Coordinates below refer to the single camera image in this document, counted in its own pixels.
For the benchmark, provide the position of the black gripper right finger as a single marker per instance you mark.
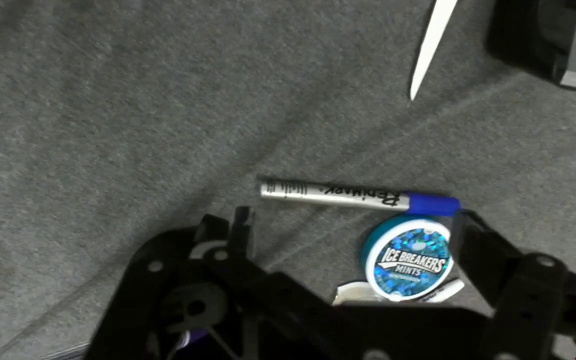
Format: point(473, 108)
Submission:
point(532, 292)

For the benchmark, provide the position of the blue mint tin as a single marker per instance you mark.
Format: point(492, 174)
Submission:
point(406, 258)

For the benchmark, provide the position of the blue capped marker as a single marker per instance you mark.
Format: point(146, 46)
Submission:
point(392, 201)

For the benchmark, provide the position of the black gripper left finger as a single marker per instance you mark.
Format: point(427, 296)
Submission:
point(196, 295)

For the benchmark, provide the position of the green blue scissors front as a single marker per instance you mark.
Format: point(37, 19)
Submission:
point(430, 43)

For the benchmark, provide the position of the grey table cloth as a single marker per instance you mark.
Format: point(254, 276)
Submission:
point(123, 118)

